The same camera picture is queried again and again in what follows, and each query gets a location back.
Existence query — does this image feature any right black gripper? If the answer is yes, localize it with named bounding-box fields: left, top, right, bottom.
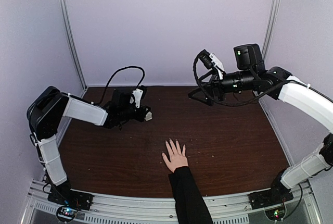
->
left=188, top=68, right=256, bottom=106

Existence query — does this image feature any white nail polish bottle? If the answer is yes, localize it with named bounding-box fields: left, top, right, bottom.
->
left=144, top=111, right=152, bottom=121

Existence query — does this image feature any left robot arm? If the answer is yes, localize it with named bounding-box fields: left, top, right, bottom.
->
left=27, top=86, right=152, bottom=205

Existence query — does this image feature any black sleeved forearm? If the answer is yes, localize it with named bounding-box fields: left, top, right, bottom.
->
left=168, top=166, right=213, bottom=224

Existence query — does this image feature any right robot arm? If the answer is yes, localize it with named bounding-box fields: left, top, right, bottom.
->
left=188, top=44, right=332, bottom=204

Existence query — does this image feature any person's hand on table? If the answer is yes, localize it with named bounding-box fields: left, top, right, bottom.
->
left=162, top=139, right=189, bottom=173

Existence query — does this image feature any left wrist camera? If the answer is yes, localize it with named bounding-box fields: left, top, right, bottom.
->
left=130, top=85, right=147, bottom=108

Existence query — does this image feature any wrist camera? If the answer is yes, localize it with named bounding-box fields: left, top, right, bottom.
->
left=130, top=85, right=147, bottom=108
left=198, top=49, right=226, bottom=80

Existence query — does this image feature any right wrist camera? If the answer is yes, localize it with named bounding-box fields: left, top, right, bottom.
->
left=198, top=49, right=226, bottom=80

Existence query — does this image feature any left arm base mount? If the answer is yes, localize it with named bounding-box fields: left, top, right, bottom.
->
left=47, top=189, right=93, bottom=223

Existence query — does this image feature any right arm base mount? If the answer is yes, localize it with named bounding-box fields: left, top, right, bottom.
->
left=248, top=189, right=293, bottom=222

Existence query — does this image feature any right aluminium corner post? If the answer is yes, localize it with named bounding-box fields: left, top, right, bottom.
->
left=262, top=0, right=281, bottom=60

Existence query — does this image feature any aluminium corner post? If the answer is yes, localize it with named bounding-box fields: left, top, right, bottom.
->
left=262, top=0, right=281, bottom=60
left=59, top=0, right=87, bottom=91

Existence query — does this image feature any left aluminium corner post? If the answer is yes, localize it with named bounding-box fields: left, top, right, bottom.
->
left=59, top=0, right=87, bottom=91

